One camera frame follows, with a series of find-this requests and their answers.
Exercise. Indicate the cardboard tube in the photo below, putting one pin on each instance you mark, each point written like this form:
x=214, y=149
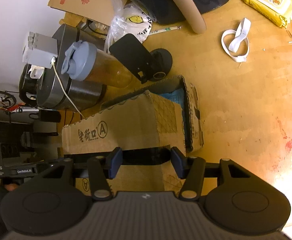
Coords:
x=188, y=7

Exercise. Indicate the wrapped chopsticks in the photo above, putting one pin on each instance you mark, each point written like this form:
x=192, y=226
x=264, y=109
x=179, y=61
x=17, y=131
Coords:
x=164, y=29

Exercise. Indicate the white elastic band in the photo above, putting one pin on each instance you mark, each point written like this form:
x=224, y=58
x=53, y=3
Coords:
x=239, y=36

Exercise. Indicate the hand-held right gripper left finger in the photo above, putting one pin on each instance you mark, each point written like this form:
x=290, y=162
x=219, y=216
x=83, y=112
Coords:
x=116, y=162

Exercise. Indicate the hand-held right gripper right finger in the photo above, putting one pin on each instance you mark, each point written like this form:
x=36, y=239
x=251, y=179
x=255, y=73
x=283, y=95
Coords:
x=178, y=163

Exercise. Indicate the yellow wet wipes pack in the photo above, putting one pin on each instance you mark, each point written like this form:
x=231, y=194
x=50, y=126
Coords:
x=269, y=2

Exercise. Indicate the black phone stand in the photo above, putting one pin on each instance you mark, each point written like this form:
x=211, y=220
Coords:
x=133, y=55

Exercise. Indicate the plastic bag with lemon print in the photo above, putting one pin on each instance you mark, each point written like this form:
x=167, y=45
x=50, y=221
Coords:
x=133, y=17

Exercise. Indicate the narrow blue packet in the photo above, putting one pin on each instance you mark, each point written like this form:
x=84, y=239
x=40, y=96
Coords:
x=173, y=96

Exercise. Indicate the small metal staple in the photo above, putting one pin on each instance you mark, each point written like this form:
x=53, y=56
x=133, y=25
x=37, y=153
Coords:
x=290, y=37

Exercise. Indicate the grey rice cooker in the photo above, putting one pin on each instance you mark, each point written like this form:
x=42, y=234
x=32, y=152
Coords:
x=58, y=92

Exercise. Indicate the cardboard box lid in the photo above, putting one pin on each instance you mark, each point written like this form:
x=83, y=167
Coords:
x=131, y=127

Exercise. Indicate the bicycle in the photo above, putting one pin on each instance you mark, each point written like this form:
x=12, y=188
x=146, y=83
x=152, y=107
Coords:
x=0, y=100

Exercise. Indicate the bottle with grey lid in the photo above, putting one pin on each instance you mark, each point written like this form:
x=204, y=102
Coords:
x=96, y=66

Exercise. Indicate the grey power adapter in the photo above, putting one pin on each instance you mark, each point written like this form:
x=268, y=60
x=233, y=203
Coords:
x=41, y=50

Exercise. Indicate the person's left hand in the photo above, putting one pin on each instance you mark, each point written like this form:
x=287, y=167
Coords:
x=10, y=187

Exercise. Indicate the cardboard box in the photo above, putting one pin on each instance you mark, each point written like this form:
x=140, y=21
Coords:
x=194, y=120

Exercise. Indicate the wooden desktop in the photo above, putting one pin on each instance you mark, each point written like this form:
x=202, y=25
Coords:
x=240, y=100

